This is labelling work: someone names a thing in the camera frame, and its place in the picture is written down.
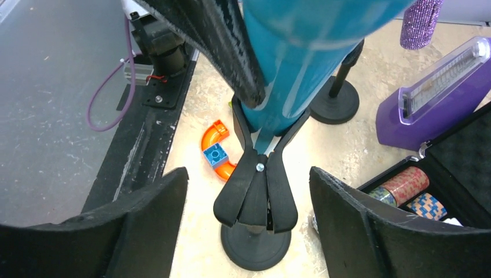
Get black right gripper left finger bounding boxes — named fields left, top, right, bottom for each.
left=1, top=167, right=188, bottom=277

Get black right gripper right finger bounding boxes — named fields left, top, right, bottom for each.
left=309, top=167, right=490, bottom=277

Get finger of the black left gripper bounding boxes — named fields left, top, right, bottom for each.
left=138, top=0, right=266, bottom=108

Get blue microphone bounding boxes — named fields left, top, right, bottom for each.
left=243, top=0, right=411, bottom=154

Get black round-base stand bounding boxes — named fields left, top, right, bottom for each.
left=212, top=96, right=312, bottom=272
left=309, top=40, right=364, bottom=125

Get purple glitter microphone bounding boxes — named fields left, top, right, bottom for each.
left=400, top=0, right=444, bottom=50

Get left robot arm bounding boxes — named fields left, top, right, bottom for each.
left=121, top=1, right=266, bottom=108

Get orange curved toy track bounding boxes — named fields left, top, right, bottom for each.
left=200, top=119, right=236, bottom=181

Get black poker chip case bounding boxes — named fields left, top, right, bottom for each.
left=359, top=104, right=490, bottom=229

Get blue square brick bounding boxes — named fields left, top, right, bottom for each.
left=202, top=142, right=229, bottom=170

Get purple metronome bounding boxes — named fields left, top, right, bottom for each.
left=376, top=36, right=490, bottom=151

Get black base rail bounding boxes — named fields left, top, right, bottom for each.
left=82, top=46, right=199, bottom=213

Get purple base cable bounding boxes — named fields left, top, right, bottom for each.
left=86, top=15, right=137, bottom=133

